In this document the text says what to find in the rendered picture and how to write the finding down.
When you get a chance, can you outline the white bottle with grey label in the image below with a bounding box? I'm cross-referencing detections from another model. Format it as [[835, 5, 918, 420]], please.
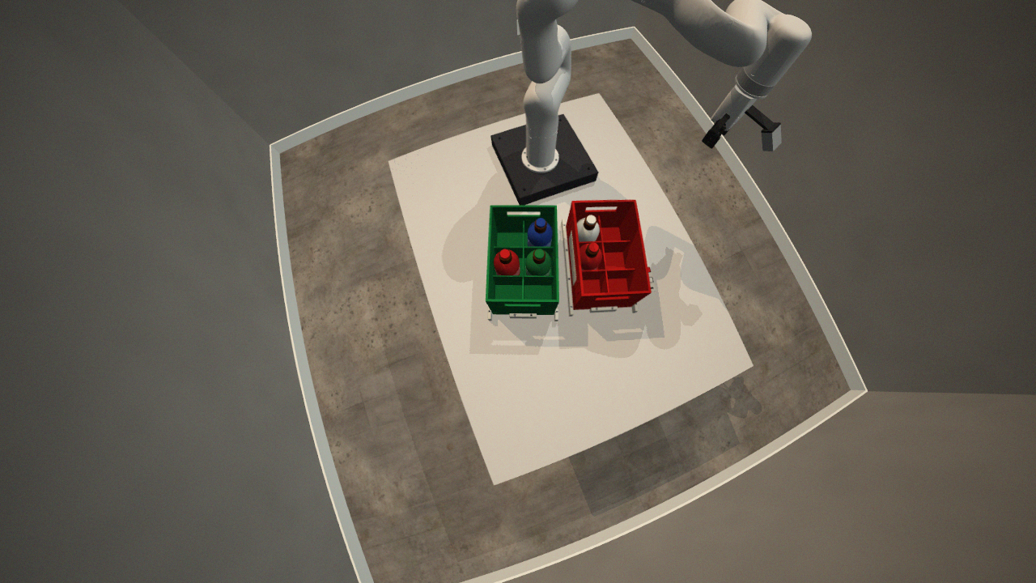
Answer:
[[577, 215, 600, 242]]

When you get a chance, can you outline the red crate with dividers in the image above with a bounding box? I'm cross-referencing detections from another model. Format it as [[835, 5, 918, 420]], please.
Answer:
[[566, 200, 652, 310]]

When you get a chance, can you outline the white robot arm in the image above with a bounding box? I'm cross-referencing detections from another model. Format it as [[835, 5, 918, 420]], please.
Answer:
[[516, 0, 812, 173]]

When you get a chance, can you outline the blue bottle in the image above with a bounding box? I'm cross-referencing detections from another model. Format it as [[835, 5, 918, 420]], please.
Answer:
[[528, 218, 553, 246]]

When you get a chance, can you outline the white paper strip with printed marks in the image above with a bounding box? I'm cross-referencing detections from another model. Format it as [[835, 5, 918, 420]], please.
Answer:
[[645, 249, 656, 292]]

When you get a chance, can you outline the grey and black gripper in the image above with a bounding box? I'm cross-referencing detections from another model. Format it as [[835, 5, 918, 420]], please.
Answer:
[[702, 77, 767, 148]]

